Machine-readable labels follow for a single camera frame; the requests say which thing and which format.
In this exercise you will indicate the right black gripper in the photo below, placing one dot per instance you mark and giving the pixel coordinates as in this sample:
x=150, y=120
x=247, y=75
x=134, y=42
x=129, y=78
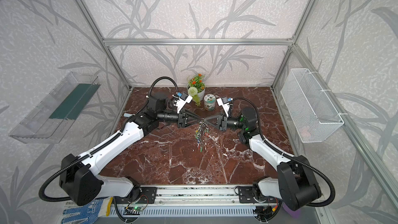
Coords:
x=221, y=122

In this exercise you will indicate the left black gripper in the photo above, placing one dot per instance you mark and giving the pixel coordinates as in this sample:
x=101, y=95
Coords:
x=181, y=118

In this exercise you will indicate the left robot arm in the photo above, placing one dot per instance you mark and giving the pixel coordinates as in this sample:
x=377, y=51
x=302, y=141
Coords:
x=82, y=180

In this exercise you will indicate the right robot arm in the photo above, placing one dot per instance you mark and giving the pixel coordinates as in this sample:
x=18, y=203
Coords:
x=279, y=168

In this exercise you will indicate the round green tin can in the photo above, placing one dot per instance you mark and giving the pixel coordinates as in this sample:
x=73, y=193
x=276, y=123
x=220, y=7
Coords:
x=209, y=102

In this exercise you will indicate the potted flower plant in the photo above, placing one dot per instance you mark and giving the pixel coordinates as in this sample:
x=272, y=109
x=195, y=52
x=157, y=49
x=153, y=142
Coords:
x=196, y=88

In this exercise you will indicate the light blue toy shovel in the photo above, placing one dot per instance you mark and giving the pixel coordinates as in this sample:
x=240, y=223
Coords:
x=127, y=115

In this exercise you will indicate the green circuit board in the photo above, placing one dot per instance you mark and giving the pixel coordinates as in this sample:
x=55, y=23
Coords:
x=132, y=211

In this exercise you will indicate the purple toy shovel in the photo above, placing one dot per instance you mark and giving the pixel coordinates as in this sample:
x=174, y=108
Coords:
x=294, y=214

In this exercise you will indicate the blue dotted work glove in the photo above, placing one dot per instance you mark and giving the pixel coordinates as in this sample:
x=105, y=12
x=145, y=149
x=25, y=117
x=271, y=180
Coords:
x=87, y=214

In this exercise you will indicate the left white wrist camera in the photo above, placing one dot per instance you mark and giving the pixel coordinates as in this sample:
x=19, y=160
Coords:
x=180, y=100

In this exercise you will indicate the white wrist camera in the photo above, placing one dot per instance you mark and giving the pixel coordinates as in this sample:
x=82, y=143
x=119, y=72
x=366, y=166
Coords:
x=180, y=100
x=225, y=103

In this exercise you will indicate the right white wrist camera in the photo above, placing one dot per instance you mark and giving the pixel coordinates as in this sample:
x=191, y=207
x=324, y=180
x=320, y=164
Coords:
x=225, y=103

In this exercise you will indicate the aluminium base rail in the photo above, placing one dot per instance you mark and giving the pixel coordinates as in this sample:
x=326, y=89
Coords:
x=199, y=196

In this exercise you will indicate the white wire mesh basket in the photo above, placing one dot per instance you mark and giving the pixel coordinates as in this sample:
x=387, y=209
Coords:
x=314, y=115

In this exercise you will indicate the clear plastic wall shelf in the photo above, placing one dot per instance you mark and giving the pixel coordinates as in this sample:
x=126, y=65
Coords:
x=51, y=119

